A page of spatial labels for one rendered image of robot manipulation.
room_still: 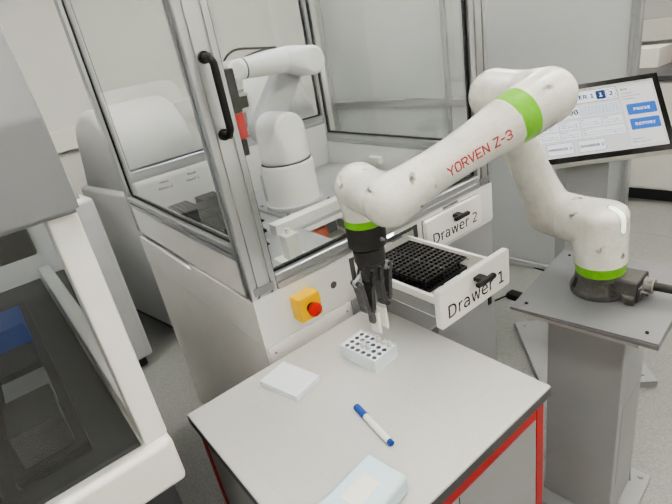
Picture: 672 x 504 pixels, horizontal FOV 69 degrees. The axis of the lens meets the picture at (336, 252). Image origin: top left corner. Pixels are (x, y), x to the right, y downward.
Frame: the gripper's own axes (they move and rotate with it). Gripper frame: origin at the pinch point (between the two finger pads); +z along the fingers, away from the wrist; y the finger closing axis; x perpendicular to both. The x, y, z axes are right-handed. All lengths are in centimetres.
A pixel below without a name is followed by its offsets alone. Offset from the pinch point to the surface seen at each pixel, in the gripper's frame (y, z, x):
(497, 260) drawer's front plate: -33.5, -4.1, 13.7
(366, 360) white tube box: 7.0, 8.3, 0.4
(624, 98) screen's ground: -131, -26, 11
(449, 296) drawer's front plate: -13.5, -2.8, 11.8
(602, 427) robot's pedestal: -43, 48, 39
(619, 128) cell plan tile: -122, -17, 13
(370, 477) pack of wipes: 32.8, 6.6, 25.4
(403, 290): -13.0, -0.7, -2.5
